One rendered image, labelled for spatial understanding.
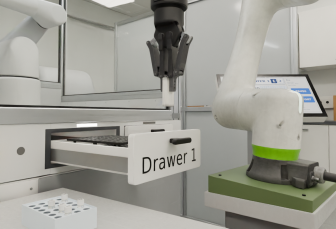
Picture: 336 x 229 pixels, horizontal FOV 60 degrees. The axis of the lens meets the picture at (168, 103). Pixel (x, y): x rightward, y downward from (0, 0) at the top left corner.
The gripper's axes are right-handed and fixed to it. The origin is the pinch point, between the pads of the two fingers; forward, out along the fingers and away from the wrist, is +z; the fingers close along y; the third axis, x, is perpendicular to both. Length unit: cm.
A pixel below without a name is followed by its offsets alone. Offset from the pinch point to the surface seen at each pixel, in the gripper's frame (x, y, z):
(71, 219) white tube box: -26.3, -1.3, 23.8
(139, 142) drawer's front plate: -9.2, -1.0, 11.8
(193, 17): 171, -96, -84
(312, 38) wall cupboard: 329, -23, -88
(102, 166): -9.5, -12.7, 18.3
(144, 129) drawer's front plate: 29.8, -33.0, 11.5
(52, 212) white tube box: -27.0, -6.0, 23.2
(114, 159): -9.5, -8.4, 16.1
